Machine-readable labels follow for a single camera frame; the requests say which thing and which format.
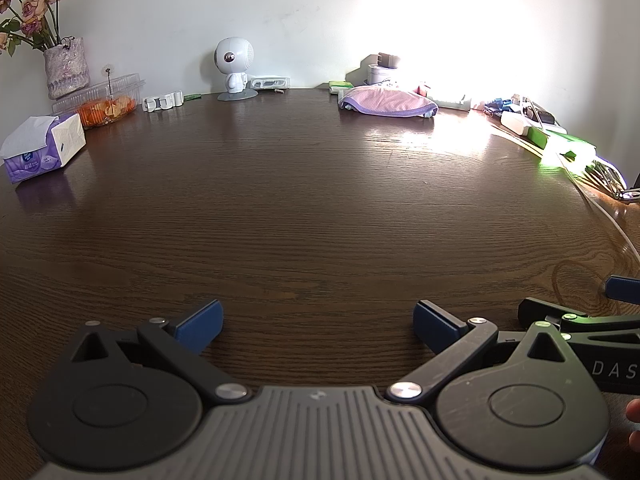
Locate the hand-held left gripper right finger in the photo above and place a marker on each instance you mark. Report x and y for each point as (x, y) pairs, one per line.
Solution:
(435, 330)

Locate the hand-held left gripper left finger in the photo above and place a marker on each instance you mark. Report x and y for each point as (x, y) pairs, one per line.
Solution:
(202, 327)

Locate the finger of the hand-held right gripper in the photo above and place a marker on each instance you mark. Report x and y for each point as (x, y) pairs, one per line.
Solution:
(622, 290)
(540, 310)

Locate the pink and blue mesh shirt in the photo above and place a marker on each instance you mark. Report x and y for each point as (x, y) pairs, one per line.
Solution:
(385, 102)

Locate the person's right hand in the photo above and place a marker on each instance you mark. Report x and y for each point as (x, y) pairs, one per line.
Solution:
(635, 412)

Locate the metal hex key set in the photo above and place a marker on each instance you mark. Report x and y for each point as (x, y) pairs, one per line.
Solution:
(612, 182)

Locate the flat green box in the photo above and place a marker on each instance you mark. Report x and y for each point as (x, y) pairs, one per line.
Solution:
(572, 149)

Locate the small green box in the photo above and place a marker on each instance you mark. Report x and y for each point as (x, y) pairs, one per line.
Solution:
(539, 137)

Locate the power strip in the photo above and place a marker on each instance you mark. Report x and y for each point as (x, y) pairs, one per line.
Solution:
(544, 116)

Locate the blue clips pile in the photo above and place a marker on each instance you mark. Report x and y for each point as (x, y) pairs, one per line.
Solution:
(496, 105)

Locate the long green box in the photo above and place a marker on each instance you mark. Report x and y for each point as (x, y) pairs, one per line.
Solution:
(452, 103)

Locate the white clip holder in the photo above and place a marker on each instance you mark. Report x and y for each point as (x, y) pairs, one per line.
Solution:
(162, 101)

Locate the small green flat piece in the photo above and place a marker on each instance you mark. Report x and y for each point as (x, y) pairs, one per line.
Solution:
(192, 96)

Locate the purple tissue pack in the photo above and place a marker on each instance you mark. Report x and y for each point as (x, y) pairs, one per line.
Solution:
(45, 147)

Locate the small red box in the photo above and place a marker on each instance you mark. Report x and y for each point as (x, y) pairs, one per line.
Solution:
(424, 89)

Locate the clear plastic food container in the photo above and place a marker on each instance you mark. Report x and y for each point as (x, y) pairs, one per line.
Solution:
(107, 105)

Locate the white rectangular device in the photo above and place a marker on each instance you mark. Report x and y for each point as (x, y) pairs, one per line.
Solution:
(270, 82)

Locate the white printed tin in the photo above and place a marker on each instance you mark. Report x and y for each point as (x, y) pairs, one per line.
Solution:
(380, 75)

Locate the green and white box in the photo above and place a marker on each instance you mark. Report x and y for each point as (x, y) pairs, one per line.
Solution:
(340, 86)

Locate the white robot figurine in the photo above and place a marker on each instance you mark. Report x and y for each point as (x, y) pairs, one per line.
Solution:
(234, 60)

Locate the grey box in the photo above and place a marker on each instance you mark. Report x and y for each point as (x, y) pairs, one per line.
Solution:
(389, 60)

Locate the grey stone vase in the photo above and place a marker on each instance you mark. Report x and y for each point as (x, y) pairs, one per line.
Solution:
(65, 67)

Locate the dried roses bouquet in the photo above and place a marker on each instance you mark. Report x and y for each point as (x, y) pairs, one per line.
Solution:
(32, 7)

